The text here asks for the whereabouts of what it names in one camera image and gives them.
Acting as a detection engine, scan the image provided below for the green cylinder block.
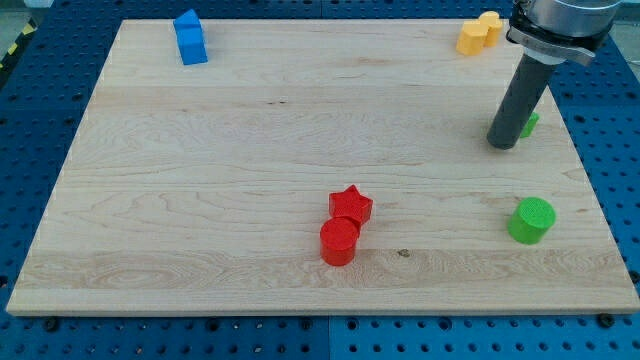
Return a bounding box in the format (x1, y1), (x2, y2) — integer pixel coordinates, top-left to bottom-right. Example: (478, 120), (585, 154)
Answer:
(507, 197), (556, 245)

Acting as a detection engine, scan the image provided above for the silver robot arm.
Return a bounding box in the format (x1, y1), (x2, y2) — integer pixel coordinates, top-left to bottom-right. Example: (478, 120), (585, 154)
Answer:
(506, 0), (621, 66)

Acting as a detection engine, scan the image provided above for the red star block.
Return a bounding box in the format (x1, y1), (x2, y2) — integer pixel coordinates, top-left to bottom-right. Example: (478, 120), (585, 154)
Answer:
(328, 184), (373, 229)

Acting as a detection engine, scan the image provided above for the green star block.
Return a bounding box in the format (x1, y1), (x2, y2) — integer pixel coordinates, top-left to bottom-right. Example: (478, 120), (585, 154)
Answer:
(520, 112), (540, 139)

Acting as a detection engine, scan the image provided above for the light wooden board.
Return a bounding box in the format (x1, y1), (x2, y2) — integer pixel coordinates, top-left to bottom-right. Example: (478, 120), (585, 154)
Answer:
(7, 20), (639, 317)

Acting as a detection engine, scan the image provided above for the red cylinder block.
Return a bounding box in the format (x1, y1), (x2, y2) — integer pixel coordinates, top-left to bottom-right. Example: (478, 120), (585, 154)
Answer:
(320, 217), (360, 266)

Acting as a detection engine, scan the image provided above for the blue cube block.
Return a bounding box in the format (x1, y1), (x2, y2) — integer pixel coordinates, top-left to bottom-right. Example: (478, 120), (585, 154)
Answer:
(177, 27), (208, 65)

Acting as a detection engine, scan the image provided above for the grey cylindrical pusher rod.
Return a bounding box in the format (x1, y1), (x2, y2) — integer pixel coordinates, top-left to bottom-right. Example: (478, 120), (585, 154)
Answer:
(486, 54), (555, 150)

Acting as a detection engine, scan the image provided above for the yellow pentagon block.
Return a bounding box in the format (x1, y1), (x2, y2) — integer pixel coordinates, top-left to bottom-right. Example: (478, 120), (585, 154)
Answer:
(456, 20), (489, 56)

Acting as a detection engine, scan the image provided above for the blue triangle block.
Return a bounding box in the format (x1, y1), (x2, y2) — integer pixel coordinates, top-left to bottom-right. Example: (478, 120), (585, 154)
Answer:
(173, 9), (201, 31)

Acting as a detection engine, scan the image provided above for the yellow heart block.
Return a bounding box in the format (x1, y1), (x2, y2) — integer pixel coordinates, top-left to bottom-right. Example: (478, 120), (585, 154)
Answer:
(478, 11), (504, 47)

